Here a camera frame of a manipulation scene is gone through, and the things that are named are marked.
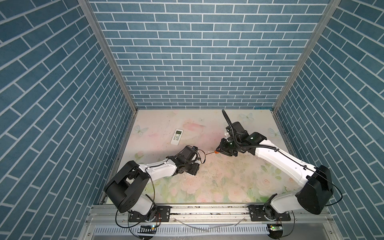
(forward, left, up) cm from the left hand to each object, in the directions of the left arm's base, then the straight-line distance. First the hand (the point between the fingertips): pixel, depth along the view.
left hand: (195, 167), depth 89 cm
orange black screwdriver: (+3, -11, +14) cm, 18 cm away
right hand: (+3, -10, +17) cm, 20 cm away
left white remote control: (+22, +13, +1) cm, 25 cm away
